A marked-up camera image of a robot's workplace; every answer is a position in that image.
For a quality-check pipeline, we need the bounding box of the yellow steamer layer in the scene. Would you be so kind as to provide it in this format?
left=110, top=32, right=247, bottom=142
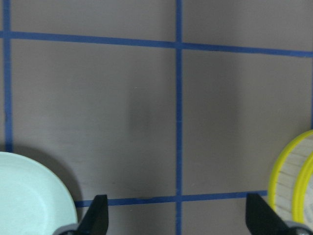
left=268, top=130, right=313, bottom=221
left=292, top=153, right=313, bottom=229

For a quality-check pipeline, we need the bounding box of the light green plate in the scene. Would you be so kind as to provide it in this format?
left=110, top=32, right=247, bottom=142
left=0, top=152, right=78, bottom=235

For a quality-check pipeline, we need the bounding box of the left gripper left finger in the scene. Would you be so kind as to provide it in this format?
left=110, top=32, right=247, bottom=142
left=76, top=195, right=109, bottom=235

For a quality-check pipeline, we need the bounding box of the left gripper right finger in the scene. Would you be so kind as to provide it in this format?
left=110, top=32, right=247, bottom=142
left=246, top=193, right=298, bottom=235

